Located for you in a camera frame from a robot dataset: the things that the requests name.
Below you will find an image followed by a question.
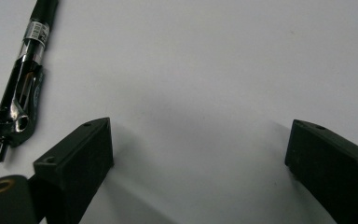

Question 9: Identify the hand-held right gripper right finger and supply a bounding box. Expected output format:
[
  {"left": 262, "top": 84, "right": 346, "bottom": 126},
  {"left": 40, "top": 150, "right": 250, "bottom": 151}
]
[{"left": 284, "top": 119, "right": 358, "bottom": 224}]

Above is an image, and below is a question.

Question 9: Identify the black retractable pen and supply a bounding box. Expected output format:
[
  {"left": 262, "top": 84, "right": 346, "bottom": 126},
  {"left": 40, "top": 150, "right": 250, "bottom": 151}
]
[{"left": 0, "top": 0, "right": 60, "bottom": 171}]

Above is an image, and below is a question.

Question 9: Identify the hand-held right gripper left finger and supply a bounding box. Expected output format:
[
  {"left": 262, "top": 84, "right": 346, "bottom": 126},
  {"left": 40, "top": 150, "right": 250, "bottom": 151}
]
[{"left": 27, "top": 117, "right": 115, "bottom": 224}]

